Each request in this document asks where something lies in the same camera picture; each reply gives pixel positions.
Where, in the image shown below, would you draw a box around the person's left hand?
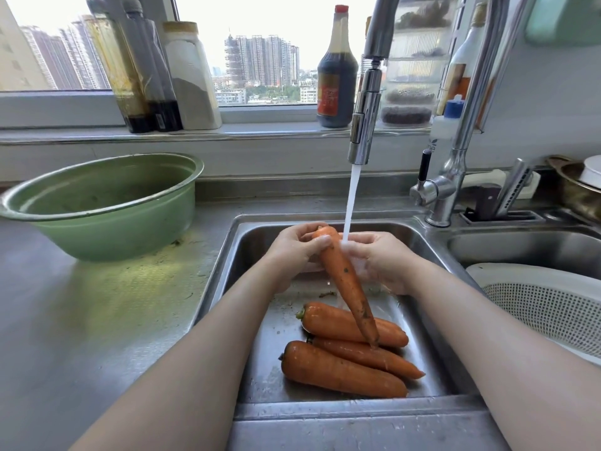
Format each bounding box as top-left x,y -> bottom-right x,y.
261,222 -> 329,295

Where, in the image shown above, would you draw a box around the person's right hand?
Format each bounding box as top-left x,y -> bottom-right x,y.
339,231 -> 425,296

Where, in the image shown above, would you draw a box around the orange carrot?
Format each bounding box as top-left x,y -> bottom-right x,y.
279,341 -> 408,399
296,302 -> 409,348
311,225 -> 380,348
307,336 -> 426,380

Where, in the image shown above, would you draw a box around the person's left forearm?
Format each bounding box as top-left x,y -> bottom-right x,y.
68,258 -> 294,451

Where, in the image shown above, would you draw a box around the person's right forearm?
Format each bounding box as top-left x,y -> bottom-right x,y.
393,262 -> 601,451

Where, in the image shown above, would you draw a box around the stream of tap water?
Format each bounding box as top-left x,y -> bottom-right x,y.
342,163 -> 362,242

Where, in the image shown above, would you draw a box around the stainless steel sink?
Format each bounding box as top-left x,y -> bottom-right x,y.
190,211 -> 601,451

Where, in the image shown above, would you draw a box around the chrome pull-down faucet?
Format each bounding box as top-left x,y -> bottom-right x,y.
347,0 -> 538,228

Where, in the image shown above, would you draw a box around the white bottle blue cap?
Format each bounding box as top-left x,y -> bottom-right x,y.
428,95 -> 465,158

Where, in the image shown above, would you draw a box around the grey knife holder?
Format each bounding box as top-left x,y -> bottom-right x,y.
458,158 -> 546,225

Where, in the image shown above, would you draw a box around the dark sauce bottle red label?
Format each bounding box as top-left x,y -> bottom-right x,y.
316,4 -> 359,128

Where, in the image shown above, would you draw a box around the clear stacked spice containers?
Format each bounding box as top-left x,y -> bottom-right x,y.
378,0 -> 463,129

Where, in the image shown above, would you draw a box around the white plastic colander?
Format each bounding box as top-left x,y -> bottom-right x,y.
466,263 -> 601,364

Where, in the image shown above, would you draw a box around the clear bottle amber liquid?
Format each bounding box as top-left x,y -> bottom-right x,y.
436,2 -> 494,132

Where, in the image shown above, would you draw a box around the white powder jar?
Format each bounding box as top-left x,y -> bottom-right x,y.
162,21 -> 223,131

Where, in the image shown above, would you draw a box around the green plastic basin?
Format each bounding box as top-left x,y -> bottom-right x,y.
0,153 -> 204,262

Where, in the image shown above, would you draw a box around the metal bowl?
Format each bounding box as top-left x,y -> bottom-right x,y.
545,155 -> 601,226

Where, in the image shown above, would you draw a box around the white dish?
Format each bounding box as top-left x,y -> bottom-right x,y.
578,155 -> 601,190

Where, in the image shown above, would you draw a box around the yellowish oil bottle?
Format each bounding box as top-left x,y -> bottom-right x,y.
81,14 -> 153,134

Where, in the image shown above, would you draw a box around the teal wall-mounted appliance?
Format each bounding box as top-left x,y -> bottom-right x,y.
524,0 -> 601,47

